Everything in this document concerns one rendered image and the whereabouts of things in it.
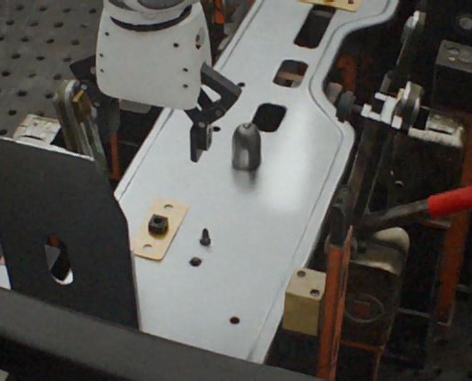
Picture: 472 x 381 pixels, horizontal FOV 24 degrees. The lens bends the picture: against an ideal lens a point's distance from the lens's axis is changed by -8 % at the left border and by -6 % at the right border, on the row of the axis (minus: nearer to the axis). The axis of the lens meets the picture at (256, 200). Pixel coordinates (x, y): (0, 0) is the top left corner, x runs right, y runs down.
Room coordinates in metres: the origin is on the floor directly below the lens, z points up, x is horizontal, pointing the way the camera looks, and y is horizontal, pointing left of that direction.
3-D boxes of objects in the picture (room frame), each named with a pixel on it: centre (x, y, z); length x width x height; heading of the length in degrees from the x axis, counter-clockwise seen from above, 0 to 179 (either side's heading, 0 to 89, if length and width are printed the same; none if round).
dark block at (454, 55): (0.99, -0.23, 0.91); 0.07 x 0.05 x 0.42; 73
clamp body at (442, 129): (0.94, -0.19, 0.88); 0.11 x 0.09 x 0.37; 73
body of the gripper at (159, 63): (0.84, 0.10, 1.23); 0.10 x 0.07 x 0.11; 73
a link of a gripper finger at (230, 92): (0.83, 0.05, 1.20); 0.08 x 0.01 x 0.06; 73
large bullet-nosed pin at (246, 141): (0.95, 0.01, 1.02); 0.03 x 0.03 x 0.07
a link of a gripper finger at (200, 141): (0.83, 0.04, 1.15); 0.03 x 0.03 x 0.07; 73
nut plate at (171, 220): (0.84, 0.10, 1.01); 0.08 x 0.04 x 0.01; 163
